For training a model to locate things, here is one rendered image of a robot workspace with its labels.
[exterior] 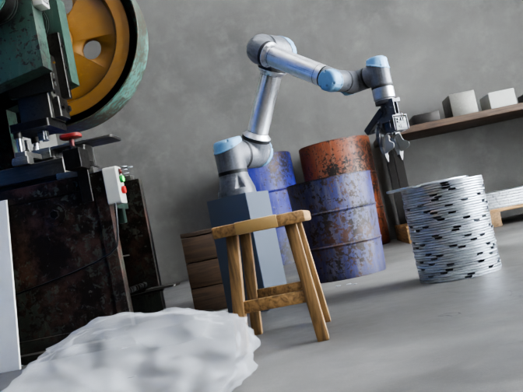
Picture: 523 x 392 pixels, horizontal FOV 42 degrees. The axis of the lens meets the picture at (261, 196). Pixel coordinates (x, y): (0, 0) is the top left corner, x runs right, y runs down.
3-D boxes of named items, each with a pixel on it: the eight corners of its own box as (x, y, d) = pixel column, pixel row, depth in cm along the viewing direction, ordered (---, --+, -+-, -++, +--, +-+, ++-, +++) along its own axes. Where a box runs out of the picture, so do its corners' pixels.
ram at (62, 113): (76, 120, 281) (63, 50, 283) (62, 115, 266) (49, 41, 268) (36, 129, 282) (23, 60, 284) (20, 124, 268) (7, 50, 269)
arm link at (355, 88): (328, 75, 242) (354, 65, 235) (346, 76, 251) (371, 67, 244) (333, 96, 242) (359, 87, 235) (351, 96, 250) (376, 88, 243)
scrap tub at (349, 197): (386, 264, 353) (366, 173, 355) (394, 270, 311) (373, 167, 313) (306, 279, 356) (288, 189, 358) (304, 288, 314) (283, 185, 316)
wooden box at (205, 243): (282, 288, 331) (268, 218, 332) (286, 295, 293) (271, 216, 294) (201, 305, 330) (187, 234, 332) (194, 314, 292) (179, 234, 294)
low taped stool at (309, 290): (330, 341, 169) (303, 208, 170) (236, 358, 171) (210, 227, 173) (331, 320, 203) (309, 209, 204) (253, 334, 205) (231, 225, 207)
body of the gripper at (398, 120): (394, 131, 230) (387, 96, 231) (377, 138, 237) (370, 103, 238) (410, 130, 234) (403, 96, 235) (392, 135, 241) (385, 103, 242)
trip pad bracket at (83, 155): (97, 200, 245) (87, 146, 246) (88, 199, 235) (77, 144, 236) (81, 203, 245) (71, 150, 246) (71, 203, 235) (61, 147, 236)
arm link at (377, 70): (370, 62, 244) (391, 54, 238) (377, 92, 243) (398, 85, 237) (359, 61, 238) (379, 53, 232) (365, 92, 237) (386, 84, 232)
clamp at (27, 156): (46, 166, 265) (41, 140, 266) (28, 162, 248) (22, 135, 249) (31, 169, 266) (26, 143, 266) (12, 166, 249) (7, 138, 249)
